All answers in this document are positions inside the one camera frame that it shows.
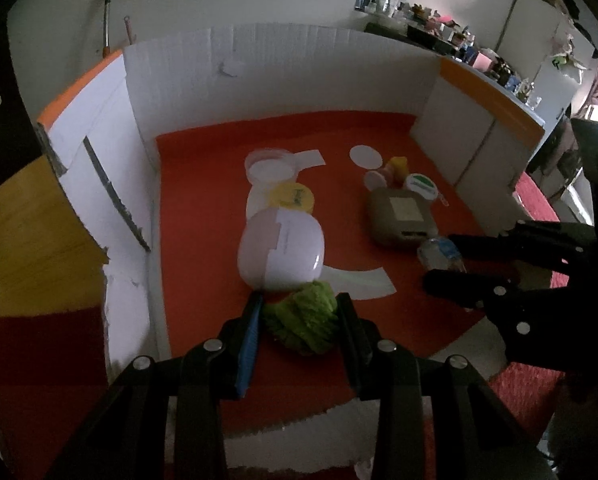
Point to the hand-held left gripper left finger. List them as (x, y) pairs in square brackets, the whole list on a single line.
[(249, 345)]

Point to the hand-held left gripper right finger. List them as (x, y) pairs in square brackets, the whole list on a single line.
[(351, 340)]

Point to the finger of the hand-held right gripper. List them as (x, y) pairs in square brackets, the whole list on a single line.
[(469, 289), (479, 246)]

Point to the clear round bottle white cap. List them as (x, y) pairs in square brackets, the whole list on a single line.
[(439, 255)]

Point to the green toy lettuce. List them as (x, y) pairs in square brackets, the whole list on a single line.
[(304, 320)]

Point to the white jar green label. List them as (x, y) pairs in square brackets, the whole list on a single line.
[(421, 184)]

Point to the beige square case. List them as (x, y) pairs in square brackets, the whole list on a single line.
[(399, 215)]

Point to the white oval case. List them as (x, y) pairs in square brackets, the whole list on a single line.
[(289, 255)]

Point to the orange and white cardboard box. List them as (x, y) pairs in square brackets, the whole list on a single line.
[(204, 185)]

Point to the dark chair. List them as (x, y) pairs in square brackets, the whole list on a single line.
[(554, 152)]

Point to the small yellow toy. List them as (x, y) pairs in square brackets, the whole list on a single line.
[(398, 165)]

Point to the small pink item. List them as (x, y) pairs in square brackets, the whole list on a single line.
[(378, 179)]

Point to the clear round container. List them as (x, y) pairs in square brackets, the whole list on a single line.
[(271, 170)]

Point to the white cabinet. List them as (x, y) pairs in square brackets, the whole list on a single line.
[(534, 35)]

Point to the red woven mat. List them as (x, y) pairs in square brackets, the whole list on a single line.
[(39, 350)]

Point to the shelf with assorted clutter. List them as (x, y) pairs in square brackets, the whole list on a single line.
[(449, 30)]

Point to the thin rod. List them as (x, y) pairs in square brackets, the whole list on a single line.
[(129, 30)]

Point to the pole with orange tip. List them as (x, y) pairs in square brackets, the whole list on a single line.
[(108, 15)]

